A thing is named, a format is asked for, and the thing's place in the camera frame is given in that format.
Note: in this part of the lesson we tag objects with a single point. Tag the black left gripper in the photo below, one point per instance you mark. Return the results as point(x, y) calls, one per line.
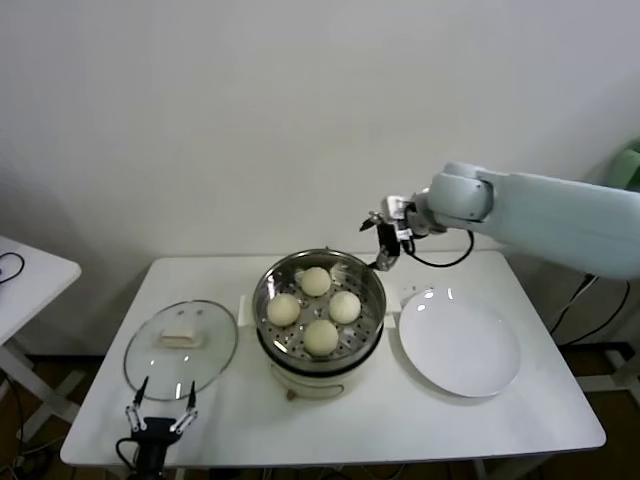
point(156, 435)

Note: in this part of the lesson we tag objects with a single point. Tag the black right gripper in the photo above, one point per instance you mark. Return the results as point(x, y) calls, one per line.
point(390, 235)

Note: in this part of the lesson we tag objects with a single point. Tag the round glass pot lid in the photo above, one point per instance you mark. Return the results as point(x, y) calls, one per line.
point(180, 350)

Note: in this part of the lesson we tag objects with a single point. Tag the white steamed baozi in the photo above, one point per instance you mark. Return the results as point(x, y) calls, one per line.
point(283, 310)
point(316, 281)
point(321, 337)
point(345, 306)

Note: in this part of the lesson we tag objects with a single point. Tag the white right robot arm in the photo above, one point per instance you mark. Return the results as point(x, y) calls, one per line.
point(550, 215)

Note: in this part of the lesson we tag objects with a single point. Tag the stainless steel steamer basket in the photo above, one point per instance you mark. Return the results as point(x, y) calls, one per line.
point(370, 295)

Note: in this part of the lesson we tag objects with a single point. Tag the round white plate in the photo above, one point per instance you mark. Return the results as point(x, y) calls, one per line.
point(455, 345)

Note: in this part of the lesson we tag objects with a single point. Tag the white side table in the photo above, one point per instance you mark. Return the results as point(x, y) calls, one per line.
point(40, 280)

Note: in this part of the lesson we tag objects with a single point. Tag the pale green appliance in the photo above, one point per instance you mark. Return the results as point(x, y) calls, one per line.
point(630, 165)

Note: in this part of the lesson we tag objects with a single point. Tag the white shelf stand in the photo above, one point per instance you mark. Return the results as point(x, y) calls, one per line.
point(620, 372)

